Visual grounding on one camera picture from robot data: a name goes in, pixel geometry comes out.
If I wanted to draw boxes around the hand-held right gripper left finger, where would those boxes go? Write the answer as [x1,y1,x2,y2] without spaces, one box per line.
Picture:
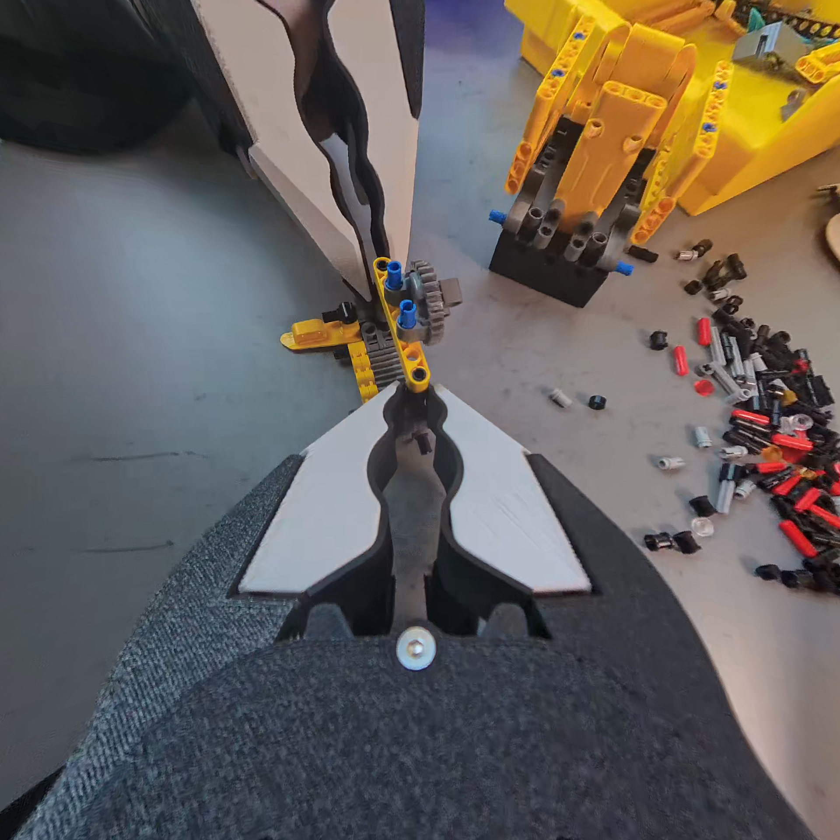
[238,382,403,636]

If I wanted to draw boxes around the yellow plastic storage bin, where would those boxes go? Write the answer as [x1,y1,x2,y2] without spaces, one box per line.
[504,0,840,219]

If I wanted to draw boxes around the long black lego beam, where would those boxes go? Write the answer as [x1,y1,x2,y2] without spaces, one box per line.
[715,0,840,42]

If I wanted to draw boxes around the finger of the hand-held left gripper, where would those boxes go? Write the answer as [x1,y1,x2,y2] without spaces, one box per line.
[190,0,379,303]
[325,0,422,262]

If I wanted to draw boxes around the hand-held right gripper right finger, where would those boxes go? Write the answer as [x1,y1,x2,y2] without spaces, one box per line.
[425,384,593,636]

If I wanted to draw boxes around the yellow lego beam with black pins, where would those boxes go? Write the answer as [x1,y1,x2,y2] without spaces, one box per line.
[372,256,433,395]

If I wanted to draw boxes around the large yellow black lego model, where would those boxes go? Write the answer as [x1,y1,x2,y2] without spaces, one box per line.
[487,12,736,309]

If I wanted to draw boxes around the grey yellow lego rack assembly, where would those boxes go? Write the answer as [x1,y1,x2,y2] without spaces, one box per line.
[280,298,435,457]

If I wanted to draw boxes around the pile of small lego pins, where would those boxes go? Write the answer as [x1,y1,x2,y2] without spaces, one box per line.
[643,238,840,596]

